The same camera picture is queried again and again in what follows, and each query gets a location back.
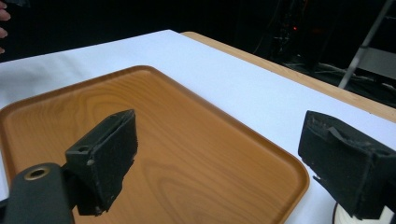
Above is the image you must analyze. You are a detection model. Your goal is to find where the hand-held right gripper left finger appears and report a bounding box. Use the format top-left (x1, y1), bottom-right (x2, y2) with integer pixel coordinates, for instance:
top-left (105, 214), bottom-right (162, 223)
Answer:
top-left (64, 108), bottom-right (138, 217)

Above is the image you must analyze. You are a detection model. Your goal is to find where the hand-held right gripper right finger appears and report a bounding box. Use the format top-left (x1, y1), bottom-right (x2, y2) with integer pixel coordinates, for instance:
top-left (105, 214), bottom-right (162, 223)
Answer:
top-left (297, 109), bottom-right (396, 220)

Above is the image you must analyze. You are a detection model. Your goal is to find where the white round container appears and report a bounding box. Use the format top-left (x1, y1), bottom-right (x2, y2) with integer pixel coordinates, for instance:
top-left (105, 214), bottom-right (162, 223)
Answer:
top-left (331, 201), bottom-right (396, 224)

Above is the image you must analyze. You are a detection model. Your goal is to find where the brown wooden tray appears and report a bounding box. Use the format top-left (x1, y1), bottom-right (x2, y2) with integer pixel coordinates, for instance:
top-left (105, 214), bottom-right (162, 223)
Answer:
top-left (0, 64), bottom-right (311, 224)

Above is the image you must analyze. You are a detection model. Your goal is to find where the grey metal stand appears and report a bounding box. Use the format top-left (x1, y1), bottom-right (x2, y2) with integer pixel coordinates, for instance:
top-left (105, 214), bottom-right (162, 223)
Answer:
top-left (337, 0), bottom-right (396, 90)

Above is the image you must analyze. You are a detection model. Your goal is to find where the white tablecloth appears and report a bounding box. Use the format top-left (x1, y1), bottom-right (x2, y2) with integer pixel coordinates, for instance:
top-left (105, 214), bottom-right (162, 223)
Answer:
top-left (0, 29), bottom-right (396, 224)

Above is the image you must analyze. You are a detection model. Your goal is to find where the dark equipment with red light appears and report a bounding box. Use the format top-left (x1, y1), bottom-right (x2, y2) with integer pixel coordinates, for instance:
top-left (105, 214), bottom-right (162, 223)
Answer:
top-left (267, 0), bottom-right (316, 63)

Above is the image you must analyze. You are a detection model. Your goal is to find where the bundle of grey cables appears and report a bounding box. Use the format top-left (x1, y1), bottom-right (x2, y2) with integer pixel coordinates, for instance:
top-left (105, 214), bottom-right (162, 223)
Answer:
top-left (289, 60), bottom-right (396, 94)

